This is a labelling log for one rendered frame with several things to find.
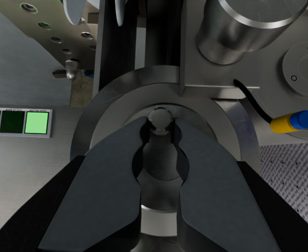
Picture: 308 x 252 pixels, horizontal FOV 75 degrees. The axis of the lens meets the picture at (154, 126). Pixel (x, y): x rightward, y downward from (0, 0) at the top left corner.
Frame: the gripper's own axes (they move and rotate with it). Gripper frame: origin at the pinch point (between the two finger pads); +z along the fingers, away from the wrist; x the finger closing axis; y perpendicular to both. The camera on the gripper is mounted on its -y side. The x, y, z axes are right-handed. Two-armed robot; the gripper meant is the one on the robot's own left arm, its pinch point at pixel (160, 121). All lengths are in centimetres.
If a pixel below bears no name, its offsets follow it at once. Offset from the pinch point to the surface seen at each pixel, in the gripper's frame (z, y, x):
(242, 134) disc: 2.7, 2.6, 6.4
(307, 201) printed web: 5.7, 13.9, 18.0
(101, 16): 10.2, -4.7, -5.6
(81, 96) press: 263, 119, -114
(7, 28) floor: 220, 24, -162
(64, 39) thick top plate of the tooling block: 32.4, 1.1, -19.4
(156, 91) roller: 4.4, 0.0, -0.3
